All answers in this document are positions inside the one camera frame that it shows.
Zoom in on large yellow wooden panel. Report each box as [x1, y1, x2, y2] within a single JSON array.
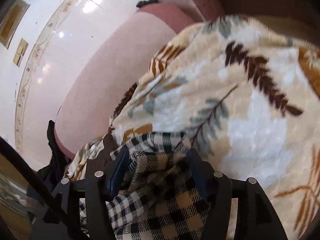
[[0, 0, 30, 48]]

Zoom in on small black object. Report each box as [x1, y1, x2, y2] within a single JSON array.
[[136, 0, 158, 8]]

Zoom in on small yellow wooden panel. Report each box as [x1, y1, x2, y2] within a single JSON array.
[[12, 39, 29, 67]]

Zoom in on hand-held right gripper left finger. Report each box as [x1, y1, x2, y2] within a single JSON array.
[[44, 147, 130, 240]]

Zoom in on glass table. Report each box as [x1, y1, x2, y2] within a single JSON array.
[[0, 137, 75, 240]]

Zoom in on dark navy garment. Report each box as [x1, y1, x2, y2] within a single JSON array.
[[37, 120, 73, 188]]

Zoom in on leaf print fleece blanket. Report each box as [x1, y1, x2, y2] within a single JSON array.
[[64, 14, 320, 240]]

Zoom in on black and white checkered coat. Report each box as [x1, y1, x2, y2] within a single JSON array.
[[80, 130, 235, 240]]

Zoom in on pink pillow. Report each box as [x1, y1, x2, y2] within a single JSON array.
[[54, 2, 198, 160]]

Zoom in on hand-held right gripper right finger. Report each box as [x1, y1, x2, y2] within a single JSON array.
[[186, 149, 288, 240]]

